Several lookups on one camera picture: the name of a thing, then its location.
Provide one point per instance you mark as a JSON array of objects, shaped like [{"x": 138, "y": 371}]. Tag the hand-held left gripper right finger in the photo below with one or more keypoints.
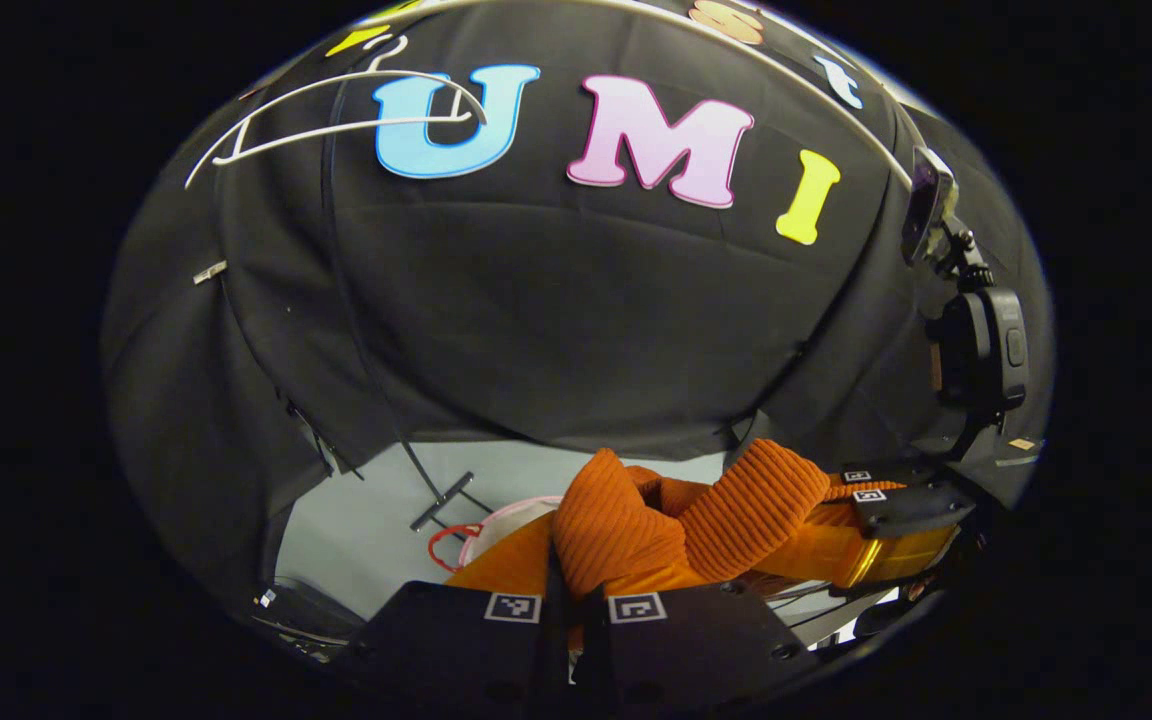
[{"x": 696, "y": 650}]

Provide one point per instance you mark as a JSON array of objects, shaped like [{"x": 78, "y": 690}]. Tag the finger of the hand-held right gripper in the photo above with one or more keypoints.
[
  {"x": 911, "y": 510},
  {"x": 861, "y": 477}
]

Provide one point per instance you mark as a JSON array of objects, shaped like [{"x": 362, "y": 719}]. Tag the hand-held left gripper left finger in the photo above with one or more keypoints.
[{"x": 456, "y": 650}]

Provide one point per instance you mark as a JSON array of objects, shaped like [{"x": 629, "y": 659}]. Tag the white laundry hamper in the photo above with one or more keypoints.
[{"x": 506, "y": 520}]

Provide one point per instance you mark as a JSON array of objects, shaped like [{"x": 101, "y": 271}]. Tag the white plastic clothes hanger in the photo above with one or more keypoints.
[{"x": 336, "y": 130}]

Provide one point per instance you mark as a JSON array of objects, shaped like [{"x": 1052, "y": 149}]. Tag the small metal clip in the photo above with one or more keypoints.
[{"x": 210, "y": 272}]

